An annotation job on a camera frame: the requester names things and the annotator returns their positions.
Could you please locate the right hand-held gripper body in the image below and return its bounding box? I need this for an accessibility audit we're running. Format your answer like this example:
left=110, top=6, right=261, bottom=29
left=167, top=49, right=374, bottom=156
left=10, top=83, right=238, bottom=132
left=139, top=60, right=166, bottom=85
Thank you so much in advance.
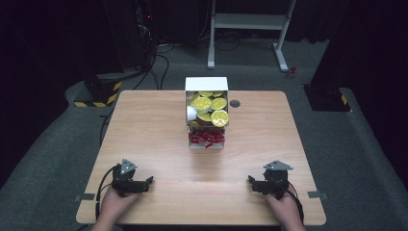
left=255, top=160, right=294, bottom=200

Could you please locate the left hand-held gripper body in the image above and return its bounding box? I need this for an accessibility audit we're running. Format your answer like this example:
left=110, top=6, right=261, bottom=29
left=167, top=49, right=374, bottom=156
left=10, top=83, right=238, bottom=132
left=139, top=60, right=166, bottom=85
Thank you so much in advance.
left=110, top=158, right=144, bottom=197

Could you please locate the person's left hand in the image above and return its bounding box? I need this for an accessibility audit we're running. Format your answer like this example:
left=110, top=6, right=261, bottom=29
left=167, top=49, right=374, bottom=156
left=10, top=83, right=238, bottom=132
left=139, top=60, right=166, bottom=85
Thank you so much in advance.
left=95, top=185, right=142, bottom=229

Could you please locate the person's right hand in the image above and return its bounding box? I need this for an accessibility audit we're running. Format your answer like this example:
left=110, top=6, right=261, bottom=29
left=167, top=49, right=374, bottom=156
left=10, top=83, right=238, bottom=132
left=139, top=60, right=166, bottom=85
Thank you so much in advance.
left=264, top=192, right=305, bottom=229

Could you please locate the grey tape strip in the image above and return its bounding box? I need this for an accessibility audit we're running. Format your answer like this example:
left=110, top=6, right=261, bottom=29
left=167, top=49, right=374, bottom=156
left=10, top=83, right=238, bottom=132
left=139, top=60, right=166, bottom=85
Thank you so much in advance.
left=306, top=191, right=329, bottom=200
left=73, top=192, right=96, bottom=203

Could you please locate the pile of red sachets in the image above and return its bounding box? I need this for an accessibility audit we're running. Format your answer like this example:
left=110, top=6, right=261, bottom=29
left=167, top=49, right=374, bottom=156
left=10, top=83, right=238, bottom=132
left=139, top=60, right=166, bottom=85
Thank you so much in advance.
left=188, top=129, right=226, bottom=149

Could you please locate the pile of yellow-lidded capsules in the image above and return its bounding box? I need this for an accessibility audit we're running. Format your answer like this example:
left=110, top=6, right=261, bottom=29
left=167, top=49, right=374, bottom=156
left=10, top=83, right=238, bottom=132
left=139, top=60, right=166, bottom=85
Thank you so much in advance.
left=187, top=90, right=230, bottom=128

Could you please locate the black yellow-striped stand base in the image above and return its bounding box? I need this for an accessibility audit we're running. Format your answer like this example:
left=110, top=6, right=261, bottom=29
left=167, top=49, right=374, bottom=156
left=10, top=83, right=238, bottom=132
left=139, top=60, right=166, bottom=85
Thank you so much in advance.
left=73, top=72, right=124, bottom=109

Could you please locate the white two-tier storage box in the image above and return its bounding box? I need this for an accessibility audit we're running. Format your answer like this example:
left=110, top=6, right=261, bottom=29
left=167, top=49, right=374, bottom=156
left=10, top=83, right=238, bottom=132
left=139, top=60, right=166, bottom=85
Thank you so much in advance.
left=184, top=76, right=230, bottom=150

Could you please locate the black equipment rack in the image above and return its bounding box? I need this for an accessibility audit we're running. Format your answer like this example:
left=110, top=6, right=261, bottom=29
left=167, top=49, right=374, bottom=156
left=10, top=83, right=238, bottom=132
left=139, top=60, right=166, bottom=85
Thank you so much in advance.
left=103, top=0, right=159, bottom=73

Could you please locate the white metal stand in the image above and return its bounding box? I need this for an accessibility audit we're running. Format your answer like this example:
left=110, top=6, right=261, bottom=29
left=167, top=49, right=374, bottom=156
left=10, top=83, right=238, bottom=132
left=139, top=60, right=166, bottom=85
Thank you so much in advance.
left=207, top=0, right=298, bottom=73

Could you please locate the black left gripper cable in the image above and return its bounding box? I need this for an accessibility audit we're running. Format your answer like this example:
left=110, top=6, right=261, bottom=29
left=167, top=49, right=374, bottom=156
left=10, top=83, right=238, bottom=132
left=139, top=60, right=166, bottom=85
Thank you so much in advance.
left=94, top=165, right=117, bottom=221

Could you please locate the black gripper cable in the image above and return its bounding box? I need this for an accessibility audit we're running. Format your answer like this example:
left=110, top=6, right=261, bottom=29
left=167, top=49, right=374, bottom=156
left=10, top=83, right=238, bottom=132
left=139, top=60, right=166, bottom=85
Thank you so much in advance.
left=285, top=181, right=305, bottom=224
left=94, top=165, right=117, bottom=221

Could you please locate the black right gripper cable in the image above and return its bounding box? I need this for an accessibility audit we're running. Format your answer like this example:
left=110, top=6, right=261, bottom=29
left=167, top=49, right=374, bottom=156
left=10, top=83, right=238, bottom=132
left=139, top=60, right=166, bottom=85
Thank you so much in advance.
left=285, top=181, right=305, bottom=224

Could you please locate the black floor cable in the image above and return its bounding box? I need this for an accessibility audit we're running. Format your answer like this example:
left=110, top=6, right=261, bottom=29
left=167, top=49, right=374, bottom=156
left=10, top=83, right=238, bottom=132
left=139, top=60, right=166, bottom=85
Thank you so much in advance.
left=132, top=44, right=170, bottom=91

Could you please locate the tangle of dark floor cables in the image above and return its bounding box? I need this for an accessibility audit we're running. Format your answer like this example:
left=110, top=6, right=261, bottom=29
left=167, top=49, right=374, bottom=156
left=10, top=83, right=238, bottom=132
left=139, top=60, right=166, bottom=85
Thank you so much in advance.
left=195, top=28, right=277, bottom=53

